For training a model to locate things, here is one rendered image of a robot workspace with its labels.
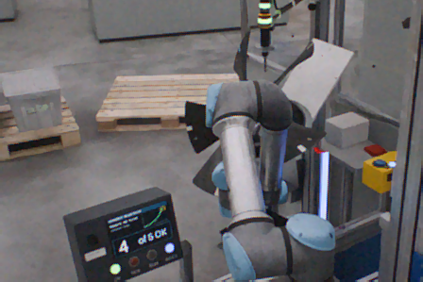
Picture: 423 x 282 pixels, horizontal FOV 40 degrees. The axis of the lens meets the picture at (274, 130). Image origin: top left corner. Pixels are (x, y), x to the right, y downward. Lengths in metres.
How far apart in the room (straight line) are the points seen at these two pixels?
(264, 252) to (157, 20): 6.40
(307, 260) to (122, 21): 6.38
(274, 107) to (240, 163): 0.20
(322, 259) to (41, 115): 3.70
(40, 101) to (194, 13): 3.39
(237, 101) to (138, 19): 6.09
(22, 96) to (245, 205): 3.50
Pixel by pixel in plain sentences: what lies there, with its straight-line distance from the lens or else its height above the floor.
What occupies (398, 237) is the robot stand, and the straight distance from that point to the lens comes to 1.36.
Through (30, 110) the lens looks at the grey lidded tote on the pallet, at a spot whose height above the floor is 0.32.
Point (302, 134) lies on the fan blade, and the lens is 2.02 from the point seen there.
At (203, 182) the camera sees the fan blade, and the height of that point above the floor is 0.96.
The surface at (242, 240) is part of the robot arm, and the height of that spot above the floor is 1.26.
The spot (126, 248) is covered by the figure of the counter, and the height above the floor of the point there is 1.16.
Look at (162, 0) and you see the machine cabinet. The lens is 7.55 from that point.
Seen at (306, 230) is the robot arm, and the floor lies 1.27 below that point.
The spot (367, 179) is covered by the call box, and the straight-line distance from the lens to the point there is 2.10.
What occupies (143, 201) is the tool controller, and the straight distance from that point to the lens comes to 1.53.
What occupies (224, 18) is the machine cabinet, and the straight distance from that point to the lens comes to 7.78.
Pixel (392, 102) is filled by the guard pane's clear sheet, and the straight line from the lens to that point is 2.64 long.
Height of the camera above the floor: 2.05
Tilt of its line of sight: 25 degrees down
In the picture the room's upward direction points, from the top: straight up
